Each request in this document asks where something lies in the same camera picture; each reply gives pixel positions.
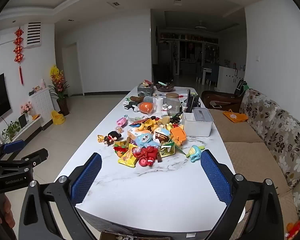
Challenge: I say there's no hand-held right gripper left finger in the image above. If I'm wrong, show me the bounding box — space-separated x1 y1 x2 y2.
16 152 102 240

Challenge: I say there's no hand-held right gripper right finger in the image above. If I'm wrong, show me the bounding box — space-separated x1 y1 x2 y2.
201 149 284 240

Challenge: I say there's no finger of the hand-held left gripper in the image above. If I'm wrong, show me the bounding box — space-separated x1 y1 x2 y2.
0 139 26 160
0 148 49 172

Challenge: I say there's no teal rattle toy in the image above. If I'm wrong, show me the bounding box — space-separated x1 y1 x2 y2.
186 145 205 163

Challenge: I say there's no yellow snack packet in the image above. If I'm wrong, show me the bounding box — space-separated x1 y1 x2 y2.
118 147 138 168

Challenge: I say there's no black-haired doll figure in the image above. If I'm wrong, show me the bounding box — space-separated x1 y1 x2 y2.
102 131 122 146

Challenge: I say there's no red plastic toy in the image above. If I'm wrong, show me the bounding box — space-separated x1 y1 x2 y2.
136 147 158 167

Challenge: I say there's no person's left hand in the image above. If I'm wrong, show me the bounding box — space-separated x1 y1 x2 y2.
0 194 17 229

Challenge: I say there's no green potted plant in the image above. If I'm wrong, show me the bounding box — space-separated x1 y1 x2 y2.
2 121 21 142

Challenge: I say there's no white television shelf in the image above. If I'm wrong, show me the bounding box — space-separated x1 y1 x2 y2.
0 116 44 143

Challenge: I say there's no yellow potty chair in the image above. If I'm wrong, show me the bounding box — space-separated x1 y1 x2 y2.
51 110 65 125

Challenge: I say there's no white radiator cover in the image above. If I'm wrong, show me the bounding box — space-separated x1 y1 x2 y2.
28 88 56 120

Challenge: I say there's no brown flower vase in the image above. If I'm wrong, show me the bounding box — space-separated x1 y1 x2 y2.
56 98 70 117

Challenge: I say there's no orange plastic toy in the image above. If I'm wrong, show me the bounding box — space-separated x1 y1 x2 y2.
170 127 187 146

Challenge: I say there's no white storage box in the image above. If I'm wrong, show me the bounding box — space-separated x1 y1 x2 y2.
182 107 214 137

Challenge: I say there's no floral beige sofa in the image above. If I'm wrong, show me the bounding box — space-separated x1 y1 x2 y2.
207 88 300 238

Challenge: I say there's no orange tote bag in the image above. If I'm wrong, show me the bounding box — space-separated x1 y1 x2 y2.
222 109 249 123

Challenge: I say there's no pink toy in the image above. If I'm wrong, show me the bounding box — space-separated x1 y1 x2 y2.
116 115 129 128

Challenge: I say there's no yellow flower plant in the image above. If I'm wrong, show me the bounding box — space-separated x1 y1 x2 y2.
48 65 70 100

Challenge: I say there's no black tablet stand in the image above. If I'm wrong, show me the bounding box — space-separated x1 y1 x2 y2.
184 89 200 113

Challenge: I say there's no black toy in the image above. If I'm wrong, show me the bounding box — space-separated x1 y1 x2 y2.
124 101 140 111

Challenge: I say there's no glass jar with tan lid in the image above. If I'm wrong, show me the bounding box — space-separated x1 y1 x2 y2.
166 93 181 116

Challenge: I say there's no orange ball in bag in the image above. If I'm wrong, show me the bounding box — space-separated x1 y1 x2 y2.
139 101 156 114

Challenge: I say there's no white door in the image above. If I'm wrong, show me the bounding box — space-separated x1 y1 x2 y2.
63 42 84 96

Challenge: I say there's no dark backpack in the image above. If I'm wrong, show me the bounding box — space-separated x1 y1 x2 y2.
234 79 250 97

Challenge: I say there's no red plush toy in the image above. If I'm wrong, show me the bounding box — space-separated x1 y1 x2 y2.
286 220 300 239

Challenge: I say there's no red knot decoration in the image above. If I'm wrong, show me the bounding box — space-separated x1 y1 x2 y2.
14 27 25 85

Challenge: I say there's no white low cabinet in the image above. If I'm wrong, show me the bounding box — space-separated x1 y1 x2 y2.
218 66 246 93

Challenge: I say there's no dark bowl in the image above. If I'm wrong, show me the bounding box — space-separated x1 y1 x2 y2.
156 83 175 92

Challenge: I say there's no blue dining chair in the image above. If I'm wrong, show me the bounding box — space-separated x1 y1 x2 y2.
202 64 220 85

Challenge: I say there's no grey tin box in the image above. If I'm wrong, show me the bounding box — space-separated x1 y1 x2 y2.
137 83 154 93

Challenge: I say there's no dark picture frame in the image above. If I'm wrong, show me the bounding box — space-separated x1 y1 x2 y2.
18 114 28 129

